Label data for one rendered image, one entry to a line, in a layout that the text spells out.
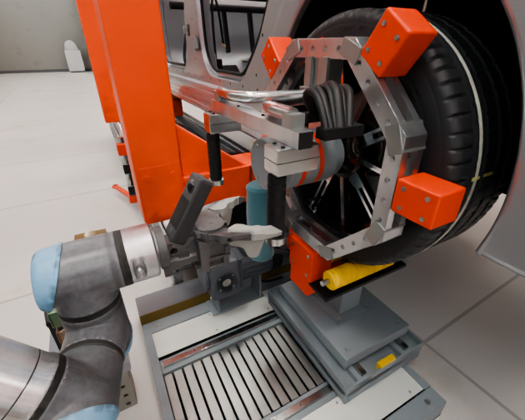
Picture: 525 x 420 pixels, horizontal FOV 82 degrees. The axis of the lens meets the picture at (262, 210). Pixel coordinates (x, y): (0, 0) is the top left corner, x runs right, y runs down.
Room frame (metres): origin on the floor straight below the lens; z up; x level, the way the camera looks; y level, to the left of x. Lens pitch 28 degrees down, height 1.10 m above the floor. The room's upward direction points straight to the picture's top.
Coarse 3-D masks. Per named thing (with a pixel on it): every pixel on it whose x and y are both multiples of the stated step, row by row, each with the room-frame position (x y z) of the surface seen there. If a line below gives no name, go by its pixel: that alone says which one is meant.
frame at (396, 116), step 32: (288, 64) 0.88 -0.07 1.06; (352, 64) 0.67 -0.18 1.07; (384, 96) 0.59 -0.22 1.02; (384, 128) 0.58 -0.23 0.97; (416, 128) 0.56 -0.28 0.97; (384, 160) 0.57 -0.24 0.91; (416, 160) 0.56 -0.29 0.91; (288, 192) 0.93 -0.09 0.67; (384, 192) 0.55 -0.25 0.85; (288, 224) 0.84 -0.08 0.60; (384, 224) 0.54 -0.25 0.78; (320, 256) 0.70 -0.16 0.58
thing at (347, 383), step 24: (288, 312) 0.89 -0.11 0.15; (312, 336) 0.78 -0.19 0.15; (408, 336) 0.78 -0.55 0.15; (312, 360) 0.71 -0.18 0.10; (336, 360) 0.68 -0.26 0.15; (360, 360) 0.68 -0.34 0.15; (384, 360) 0.65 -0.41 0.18; (408, 360) 0.70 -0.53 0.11; (336, 384) 0.60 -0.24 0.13; (360, 384) 0.59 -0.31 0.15
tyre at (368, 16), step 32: (320, 32) 0.90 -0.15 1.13; (352, 32) 0.80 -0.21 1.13; (448, 32) 0.70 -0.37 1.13; (416, 64) 0.64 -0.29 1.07; (448, 64) 0.61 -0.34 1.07; (480, 64) 0.66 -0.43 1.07; (416, 96) 0.63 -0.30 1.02; (448, 96) 0.58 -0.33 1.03; (480, 96) 0.61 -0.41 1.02; (512, 96) 0.65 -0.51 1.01; (448, 128) 0.56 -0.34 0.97; (512, 128) 0.63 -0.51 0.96; (448, 160) 0.54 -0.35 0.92; (512, 160) 0.62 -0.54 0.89; (480, 192) 0.58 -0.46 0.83; (320, 224) 0.84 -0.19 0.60; (416, 224) 0.56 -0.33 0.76; (448, 224) 0.56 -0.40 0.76; (352, 256) 0.70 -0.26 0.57; (384, 256) 0.61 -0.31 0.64
